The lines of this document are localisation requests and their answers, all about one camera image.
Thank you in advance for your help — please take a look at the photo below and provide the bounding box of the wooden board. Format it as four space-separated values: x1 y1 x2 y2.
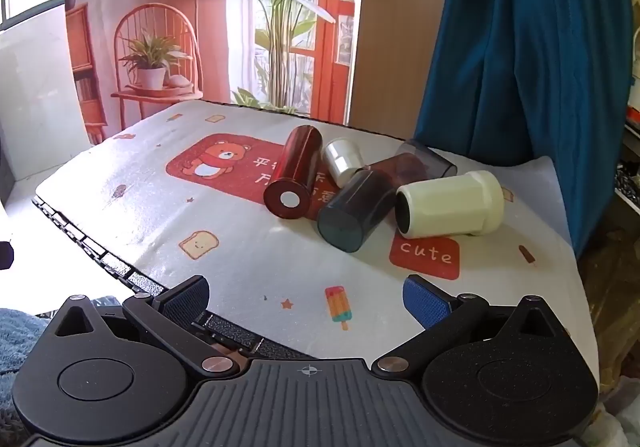
348 0 456 140

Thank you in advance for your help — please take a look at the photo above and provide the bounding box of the blue cloth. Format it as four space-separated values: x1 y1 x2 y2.
413 0 635 258

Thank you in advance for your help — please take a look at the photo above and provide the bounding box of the black table edge rail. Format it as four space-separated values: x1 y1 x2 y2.
31 196 321 362

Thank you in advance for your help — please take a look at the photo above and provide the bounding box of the small clear white cup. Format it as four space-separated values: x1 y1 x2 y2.
321 138 366 188

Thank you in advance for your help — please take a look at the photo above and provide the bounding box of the blue fuzzy towel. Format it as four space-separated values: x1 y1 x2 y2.
0 308 56 447

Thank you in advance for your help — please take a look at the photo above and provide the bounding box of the printed white table mat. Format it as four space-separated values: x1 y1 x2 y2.
36 100 601 420

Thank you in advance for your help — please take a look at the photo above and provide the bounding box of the dark brown translucent cup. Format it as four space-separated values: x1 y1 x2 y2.
369 152 430 188

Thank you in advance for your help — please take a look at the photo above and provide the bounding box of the grey translucent cup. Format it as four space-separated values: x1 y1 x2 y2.
397 139 458 179

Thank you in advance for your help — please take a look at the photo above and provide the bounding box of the dark teal translucent cup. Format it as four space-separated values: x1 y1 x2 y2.
317 168 401 254

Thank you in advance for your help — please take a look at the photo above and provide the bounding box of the cream white cup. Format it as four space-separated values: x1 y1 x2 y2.
395 170 505 237

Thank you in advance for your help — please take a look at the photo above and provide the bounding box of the printed wall poster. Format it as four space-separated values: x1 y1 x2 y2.
64 0 370 146

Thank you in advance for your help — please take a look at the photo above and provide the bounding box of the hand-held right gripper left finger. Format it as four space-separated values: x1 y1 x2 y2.
44 275 241 376

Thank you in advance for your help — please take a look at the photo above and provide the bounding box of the red translucent cup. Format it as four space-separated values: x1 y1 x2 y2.
263 125 321 220

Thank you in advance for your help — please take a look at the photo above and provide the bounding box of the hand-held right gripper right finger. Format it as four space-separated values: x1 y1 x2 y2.
371 275 574 374

